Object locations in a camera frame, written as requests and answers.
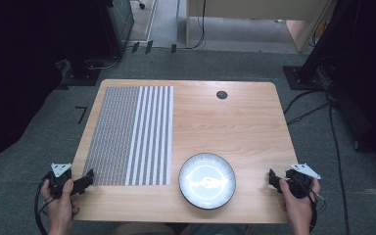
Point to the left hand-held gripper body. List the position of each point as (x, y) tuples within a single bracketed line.
[(58, 181)]

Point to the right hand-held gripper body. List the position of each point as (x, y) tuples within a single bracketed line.
[(298, 184)]

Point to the person's right hand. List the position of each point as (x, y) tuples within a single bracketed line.
[(297, 209)]

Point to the person's left hand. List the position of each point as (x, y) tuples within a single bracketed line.
[(60, 209)]

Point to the grey striped placemat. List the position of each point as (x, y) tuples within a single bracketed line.
[(120, 137)]

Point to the black angled tape mark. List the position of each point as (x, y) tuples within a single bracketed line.
[(83, 112)]

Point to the white plate with dark rim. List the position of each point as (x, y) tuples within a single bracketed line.
[(207, 181)]

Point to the black stand base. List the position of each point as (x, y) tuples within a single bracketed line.
[(300, 78), (80, 73)]

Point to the black tape strip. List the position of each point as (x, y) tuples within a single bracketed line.
[(135, 47), (174, 48), (149, 47)]

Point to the dark cabinet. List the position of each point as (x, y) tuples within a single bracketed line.
[(120, 23)]

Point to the light wooden desk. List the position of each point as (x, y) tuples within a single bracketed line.
[(258, 13)]

